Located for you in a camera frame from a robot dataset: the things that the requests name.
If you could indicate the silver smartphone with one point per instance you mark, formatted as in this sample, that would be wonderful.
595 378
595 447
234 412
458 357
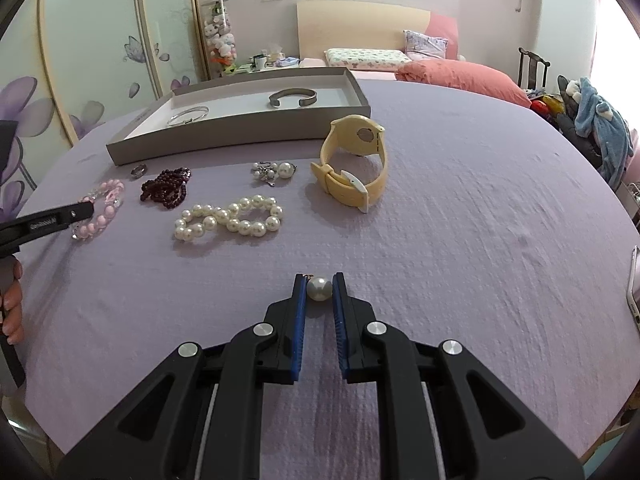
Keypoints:
634 290

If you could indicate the dark wooden chair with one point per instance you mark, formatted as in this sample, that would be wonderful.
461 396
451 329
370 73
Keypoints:
532 67

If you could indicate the thin silver bangle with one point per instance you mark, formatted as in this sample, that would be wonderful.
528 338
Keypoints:
197 111

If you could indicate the purple table cloth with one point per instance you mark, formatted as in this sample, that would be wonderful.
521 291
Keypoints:
450 210

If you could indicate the person's left hand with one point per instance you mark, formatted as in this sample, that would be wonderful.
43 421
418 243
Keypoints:
12 310

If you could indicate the grey chair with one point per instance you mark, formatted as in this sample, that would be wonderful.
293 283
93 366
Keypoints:
567 105

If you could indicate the grey cardboard tray box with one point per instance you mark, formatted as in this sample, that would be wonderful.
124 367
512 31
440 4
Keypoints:
225 132

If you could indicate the pink curtain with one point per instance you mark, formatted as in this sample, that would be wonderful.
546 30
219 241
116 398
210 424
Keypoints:
615 35

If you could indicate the white cup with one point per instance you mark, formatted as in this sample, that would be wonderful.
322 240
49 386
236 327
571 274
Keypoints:
260 61

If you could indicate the purple floral pillow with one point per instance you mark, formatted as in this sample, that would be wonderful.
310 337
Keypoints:
425 44

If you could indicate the gold hook pearl earring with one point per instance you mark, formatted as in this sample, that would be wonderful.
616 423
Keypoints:
318 288

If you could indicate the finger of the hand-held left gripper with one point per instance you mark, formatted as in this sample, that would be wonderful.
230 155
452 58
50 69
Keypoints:
50 221

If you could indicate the floral sliding wardrobe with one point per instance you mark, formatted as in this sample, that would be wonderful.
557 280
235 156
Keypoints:
100 35

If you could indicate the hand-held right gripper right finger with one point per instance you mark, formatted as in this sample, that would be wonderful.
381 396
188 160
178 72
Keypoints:
340 310

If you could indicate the clear tube of plush toys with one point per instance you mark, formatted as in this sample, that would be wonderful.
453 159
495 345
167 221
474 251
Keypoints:
220 35

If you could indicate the dark metal cuff bangle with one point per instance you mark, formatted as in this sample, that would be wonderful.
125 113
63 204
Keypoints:
292 91

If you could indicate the pile of colourful toys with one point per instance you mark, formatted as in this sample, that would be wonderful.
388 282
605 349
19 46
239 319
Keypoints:
545 104

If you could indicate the beige bed headboard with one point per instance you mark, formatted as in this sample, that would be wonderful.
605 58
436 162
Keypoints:
350 25

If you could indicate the pink bed sheet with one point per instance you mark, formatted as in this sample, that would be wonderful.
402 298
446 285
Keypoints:
311 62

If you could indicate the plain pink pillow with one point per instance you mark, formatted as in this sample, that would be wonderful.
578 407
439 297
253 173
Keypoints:
442 30

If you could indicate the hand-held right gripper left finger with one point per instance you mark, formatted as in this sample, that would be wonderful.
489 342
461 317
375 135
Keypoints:
299 310

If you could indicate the blue fleece garment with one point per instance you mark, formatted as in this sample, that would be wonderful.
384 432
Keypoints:
600 115

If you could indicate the light blue box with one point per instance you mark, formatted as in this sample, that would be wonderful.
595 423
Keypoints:
288 62

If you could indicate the tissue box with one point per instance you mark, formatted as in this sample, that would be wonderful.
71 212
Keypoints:
276 52

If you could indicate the flat patterned pillow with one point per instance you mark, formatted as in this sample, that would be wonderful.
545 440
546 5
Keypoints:
365 58

